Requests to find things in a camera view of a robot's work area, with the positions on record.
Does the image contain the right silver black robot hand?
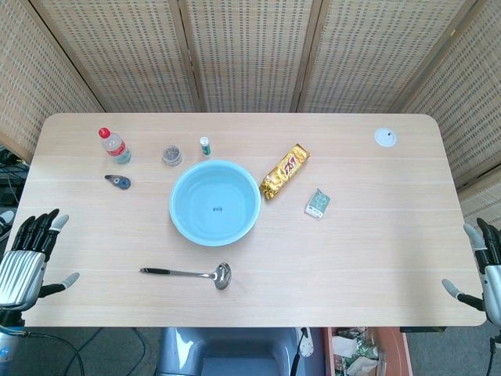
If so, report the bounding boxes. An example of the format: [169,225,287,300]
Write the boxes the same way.
[441,218,501,326]

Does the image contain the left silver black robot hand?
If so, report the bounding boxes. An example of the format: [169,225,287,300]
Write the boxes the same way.
[0,208,81,314]

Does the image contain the steel ladle with black handle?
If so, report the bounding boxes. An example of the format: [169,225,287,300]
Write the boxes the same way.
[139,262,232,291]

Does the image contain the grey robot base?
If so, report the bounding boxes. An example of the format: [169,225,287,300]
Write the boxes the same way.
[155,327,306,376]

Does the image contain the light blue bowl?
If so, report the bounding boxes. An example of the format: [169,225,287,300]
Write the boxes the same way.
[168,159,262,248]

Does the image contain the grey blue correction tape dispenser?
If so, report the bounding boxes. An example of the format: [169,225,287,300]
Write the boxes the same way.
[103,174,132,192]

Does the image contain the red-brown box with clutter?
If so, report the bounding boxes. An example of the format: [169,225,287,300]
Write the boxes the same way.
[321,327,414,376]

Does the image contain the clear bottle with red cap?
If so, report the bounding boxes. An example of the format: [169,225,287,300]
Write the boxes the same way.
[98,127,132,165]

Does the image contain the green white tissue packet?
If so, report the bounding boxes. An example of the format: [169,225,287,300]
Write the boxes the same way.
[304,188,332,221]

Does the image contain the small clear round jar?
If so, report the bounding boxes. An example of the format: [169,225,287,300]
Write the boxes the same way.
[161,145,184,167]

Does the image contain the gold snack package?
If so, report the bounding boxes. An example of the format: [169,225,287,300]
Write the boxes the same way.
[260,143,312,201]

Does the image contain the bamboo folding screen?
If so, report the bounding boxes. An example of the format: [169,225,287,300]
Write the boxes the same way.
[0,0,501,236]

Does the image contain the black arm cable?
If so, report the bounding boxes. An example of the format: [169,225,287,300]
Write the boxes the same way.
[21,331,85,376]

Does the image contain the white round cable grommet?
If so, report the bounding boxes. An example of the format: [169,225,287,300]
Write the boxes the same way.
[373,127,399,149]

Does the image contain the white paddle with black cord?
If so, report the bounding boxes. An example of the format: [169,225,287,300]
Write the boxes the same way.
[291,327,315,376]

